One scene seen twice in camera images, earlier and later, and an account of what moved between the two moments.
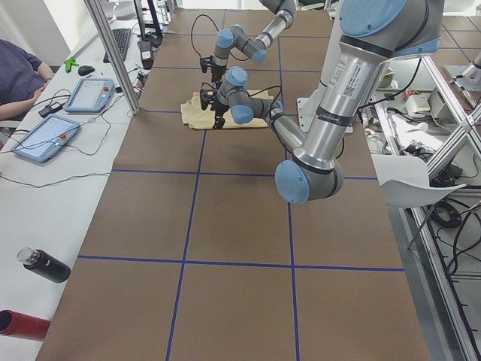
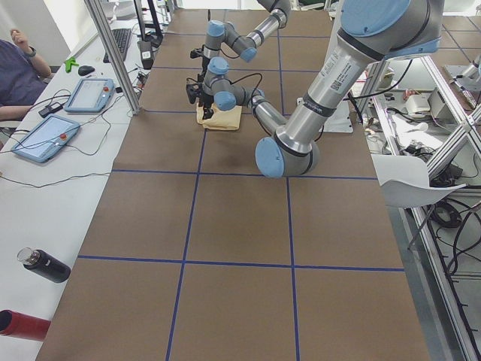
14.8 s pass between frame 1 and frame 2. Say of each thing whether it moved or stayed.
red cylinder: stayed
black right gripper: moved
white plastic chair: stayed
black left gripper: moved
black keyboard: stayed
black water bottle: stayed
